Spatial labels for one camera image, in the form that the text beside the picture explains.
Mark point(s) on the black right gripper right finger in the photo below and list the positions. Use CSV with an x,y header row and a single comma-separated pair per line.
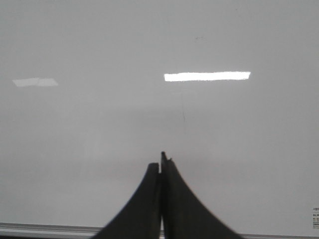
x,y
184,216

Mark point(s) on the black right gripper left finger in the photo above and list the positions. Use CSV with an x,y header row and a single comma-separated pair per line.
x,y
140,218

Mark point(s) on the white label sticker on whiteboard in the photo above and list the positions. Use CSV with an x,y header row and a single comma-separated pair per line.
x,y
315,217

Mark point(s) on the white whiteboard with aluminium frame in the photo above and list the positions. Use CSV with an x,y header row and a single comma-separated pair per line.
x,y
92,91

